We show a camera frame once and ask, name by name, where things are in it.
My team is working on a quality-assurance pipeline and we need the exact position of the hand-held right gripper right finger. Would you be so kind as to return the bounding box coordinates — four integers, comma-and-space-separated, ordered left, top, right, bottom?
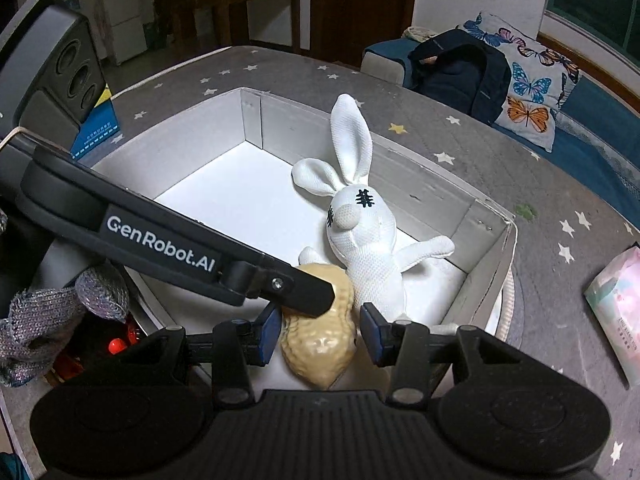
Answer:
360, 302, 531, 407

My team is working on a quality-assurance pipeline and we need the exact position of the window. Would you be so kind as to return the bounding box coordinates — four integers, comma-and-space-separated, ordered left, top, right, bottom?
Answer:
545, 0, 640, 51

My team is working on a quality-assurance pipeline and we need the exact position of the beige peanut toy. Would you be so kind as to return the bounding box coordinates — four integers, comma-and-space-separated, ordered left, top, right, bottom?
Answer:
279, 260, 359, 391

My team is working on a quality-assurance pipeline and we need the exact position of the butterfly print pillow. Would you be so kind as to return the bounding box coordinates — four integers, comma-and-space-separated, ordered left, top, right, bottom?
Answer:
462, 10, 583, 153

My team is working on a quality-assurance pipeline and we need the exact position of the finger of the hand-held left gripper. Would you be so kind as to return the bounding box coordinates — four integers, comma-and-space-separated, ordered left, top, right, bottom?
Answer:
219, 260, 337, 319

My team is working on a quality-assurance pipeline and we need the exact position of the white cardboard box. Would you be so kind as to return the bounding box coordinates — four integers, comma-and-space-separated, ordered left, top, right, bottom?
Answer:
92, 86, 518, 392

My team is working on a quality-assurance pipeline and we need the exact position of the brown wooden door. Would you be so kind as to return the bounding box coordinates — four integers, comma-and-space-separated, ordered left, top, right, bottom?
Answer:
310, 0, 421, 68

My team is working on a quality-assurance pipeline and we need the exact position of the white rabbit plush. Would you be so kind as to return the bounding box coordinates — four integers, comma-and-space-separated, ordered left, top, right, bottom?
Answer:
291, 92, 456, 323

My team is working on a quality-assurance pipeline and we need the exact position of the blue sofa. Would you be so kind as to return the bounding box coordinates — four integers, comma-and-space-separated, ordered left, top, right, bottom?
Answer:
360, 35, 640, 246

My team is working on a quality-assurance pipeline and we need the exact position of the patterned round cushion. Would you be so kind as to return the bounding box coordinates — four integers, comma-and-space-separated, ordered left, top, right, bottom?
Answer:
402, 25, 441, 43

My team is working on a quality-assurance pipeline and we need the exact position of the grey star-print table cover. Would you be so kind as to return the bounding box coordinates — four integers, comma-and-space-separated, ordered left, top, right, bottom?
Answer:
0, 45, 640, 480

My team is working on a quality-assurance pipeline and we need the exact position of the pastel tissue packet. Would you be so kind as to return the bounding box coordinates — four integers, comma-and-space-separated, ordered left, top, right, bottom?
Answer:
584, 247, 640, 388

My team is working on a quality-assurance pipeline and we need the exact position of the blue spotted tissue box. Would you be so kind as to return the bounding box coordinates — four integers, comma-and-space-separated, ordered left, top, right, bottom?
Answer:
70, 82, 126, 162

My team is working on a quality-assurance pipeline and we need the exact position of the dark blue backpack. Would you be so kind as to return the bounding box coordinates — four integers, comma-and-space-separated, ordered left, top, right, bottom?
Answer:
407, 29, 513, 126

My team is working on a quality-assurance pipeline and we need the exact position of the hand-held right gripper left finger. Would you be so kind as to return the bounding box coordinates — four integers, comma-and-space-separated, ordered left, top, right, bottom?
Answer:
120, 304, 283, 409

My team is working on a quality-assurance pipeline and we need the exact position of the white fridge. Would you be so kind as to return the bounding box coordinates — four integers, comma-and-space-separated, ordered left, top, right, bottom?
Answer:
100, 0, 148, 66

